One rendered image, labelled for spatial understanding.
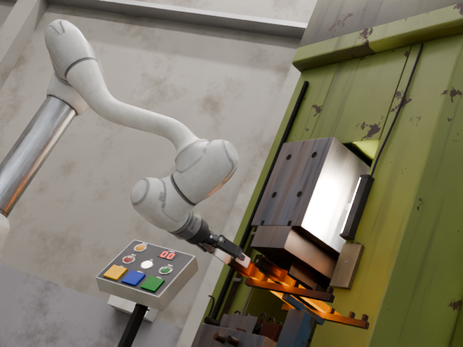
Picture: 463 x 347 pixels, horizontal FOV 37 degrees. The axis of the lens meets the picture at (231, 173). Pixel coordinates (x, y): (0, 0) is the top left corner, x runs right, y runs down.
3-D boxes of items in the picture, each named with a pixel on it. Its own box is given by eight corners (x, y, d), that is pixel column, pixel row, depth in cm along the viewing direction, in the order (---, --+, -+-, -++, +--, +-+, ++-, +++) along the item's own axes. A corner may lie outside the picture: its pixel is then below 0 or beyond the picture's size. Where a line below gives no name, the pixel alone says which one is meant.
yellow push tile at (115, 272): (116, 279, 289) (127, 268, 295) (102, 274, 293) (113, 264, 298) (117, 282, 290) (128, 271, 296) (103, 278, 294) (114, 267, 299)
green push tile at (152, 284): (153, 291, 280) (164, 279, 285) (139, 286, 283) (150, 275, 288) (154, 294, 281) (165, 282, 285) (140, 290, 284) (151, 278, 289)
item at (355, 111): (378, 139, 275) (411, 44, 291) (306, 147, 307) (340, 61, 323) (438, 192, 298) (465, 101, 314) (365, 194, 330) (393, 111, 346)
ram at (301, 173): (317, 226, 253) (350, 134, 267) (250, 225, 284) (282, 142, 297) (383, 274, 275) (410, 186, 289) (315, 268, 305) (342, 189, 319)
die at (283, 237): (283, 248, 261) (291, 226, 264) (249, 246, 276) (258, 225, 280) (351, 292, 283) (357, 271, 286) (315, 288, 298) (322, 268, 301)
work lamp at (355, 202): (352, 235, 252) (419, 39, 283) (338, 235, 258) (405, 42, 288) (358, 240, 254) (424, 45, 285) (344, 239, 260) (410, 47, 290)
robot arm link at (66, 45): (98, 49, 190) (107, 74, 202) (69, 3, 196) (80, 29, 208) (55, 71, 188) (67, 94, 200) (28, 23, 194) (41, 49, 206)
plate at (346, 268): (347, 287, 244) (362, 244, 249) (328, 285, 251) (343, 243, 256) (351, 289, 245) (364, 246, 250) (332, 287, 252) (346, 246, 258)
